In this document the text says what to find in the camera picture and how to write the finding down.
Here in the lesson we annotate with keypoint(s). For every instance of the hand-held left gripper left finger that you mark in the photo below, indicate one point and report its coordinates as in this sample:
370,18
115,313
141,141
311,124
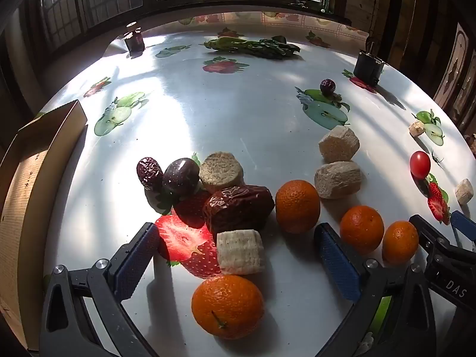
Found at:
135,264

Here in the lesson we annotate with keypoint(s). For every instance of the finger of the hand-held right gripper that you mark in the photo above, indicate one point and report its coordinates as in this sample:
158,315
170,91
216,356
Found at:
431,236
465,225

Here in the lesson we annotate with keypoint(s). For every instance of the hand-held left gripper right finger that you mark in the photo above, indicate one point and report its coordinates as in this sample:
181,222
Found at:
338,264

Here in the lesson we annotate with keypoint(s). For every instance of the orange tangerine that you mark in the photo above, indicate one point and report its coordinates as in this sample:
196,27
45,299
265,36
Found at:
362,229
227,305
399,241
297,206

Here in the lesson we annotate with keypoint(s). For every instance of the blocky beige dried chunk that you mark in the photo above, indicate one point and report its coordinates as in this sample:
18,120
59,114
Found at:
337,179

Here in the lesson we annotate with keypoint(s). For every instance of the small wrinkled red date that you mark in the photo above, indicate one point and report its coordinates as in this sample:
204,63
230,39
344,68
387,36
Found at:
148,173

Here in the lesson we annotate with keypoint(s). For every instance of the white banana piece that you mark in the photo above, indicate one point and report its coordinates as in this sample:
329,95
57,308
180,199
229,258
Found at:
241,251

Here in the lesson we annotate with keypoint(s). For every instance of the large wrinkled red date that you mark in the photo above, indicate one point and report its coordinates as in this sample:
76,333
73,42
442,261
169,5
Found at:
238,208

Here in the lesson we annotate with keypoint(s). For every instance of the shallow cardboard box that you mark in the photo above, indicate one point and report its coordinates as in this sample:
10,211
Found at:
22,200

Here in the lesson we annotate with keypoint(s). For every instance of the small beige dried chunk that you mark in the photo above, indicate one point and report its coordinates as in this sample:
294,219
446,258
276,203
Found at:
463,191
417,128

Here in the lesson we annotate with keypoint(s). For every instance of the red cherry tomato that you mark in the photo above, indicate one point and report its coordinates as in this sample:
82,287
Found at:
420,164

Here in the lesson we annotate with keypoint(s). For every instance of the dark purple plum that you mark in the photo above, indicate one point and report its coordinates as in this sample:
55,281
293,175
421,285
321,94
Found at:
180,176

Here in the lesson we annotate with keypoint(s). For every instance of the hexagonal beige dried chunk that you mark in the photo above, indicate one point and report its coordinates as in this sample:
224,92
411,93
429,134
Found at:
338,143

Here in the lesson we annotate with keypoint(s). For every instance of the round brown cake piece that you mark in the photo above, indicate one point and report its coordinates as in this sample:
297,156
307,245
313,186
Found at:
221,171

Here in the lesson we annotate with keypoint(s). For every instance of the carved wooden furniture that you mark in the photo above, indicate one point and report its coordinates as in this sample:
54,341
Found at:
459,67

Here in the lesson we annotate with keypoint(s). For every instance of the fruit print tablecloth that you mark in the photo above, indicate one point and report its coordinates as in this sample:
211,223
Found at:
241,119

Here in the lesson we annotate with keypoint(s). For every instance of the tiny dark red date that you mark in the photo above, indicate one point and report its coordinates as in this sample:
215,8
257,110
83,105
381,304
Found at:
328,86

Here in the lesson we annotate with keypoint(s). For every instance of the black square container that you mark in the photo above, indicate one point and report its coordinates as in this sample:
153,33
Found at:
368,67

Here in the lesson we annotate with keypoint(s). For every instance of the small dark jar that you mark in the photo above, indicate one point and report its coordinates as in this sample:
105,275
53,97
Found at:
134,41

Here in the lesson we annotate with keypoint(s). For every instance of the green leafy vegetable bunch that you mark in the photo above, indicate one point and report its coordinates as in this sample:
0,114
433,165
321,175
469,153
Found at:
260,47

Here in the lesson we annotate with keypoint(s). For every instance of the green bottle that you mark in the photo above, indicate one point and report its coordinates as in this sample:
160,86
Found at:
326,2

